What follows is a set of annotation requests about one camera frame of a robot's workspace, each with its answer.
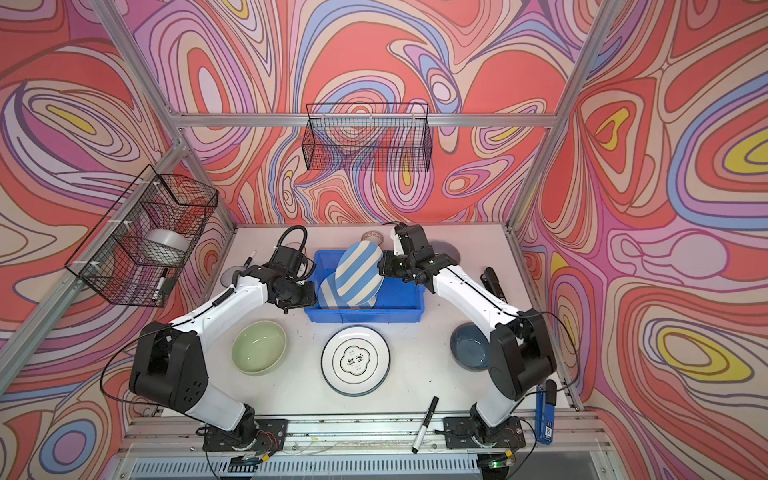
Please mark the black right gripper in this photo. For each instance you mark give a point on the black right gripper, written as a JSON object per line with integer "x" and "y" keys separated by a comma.
{"x": 385, "y": 264}

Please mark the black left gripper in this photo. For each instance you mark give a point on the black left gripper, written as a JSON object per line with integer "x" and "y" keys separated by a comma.
{"x": 309, "y": 299}

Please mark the blue white striped plate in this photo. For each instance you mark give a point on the blue white striped plate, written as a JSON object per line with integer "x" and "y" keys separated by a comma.
{"x": 355, "y": 281}

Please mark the white plate flower outline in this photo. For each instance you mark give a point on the white plate flower outline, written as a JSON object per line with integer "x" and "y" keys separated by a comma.
{"x": 355, "y": 361}

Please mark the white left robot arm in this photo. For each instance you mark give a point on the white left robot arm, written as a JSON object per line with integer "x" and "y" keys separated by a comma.
{"x": 169, "y": 366}

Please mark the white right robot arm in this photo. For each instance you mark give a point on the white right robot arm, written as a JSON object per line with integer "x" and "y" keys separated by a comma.
{"x": 521, "y": 354}

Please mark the blue plastic bin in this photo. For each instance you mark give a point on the blue plastic bin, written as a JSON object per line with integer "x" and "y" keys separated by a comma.
{"x": 393, "y": 302}

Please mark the grey purple bowl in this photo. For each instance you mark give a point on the grey purple bowl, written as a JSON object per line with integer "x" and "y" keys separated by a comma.
{"x": 444, "y": 249}

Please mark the small black marker on table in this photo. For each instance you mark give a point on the small black marker on table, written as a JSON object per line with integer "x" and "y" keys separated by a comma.
{"x": 249, "y": 259}

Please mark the clear grey plastic cup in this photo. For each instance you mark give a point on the clear grey plastic cup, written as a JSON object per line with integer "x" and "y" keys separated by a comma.
{"x": 226, "y": 278}

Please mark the green ceramic bowl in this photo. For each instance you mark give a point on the green ceramic bowl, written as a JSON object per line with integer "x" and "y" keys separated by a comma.
{"x": 259, "y": 347}

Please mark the black stapler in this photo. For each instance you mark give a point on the black stapler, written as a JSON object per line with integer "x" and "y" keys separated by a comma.
{"x": 491, "y": 283}

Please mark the dark blue ceramic bowl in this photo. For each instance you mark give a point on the dark blue ceramic bowl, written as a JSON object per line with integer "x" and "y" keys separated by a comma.
{"x": 470, "y": 348}

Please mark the marker in left basket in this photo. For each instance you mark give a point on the marker in left basket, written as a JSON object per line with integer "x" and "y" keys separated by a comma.
{"x": 157, "y": 292}

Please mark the white tape roll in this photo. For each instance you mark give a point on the white tape roll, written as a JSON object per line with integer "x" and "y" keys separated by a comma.
{"x": 162, "y": 247}

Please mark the blue handheld device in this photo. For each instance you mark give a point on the blue handheld device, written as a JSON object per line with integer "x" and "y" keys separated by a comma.
{"x": 546, "y": 401}

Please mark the black wire basket back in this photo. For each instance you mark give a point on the black wire basket back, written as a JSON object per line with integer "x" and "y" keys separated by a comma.
{"x": 373, "y": 136}

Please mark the black wire basket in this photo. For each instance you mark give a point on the black wire basket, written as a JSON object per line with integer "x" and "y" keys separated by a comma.
{"x": 113, "y": 266}
{"x": 373, "y": 136}

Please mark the black wire basket left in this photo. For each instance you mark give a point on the black wire basket left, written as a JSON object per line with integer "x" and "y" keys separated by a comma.
{"x": 113, "y": 266}

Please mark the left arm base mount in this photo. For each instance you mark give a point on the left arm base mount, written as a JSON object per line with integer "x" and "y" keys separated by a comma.
{"x": 259, "y": 436}

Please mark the black marker on rail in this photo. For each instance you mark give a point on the black marker on rail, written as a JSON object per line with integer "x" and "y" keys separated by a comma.
{"x": 422, "y": 431}

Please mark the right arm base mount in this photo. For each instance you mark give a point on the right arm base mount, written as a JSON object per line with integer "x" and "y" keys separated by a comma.
{"x": 469, "y": 432}

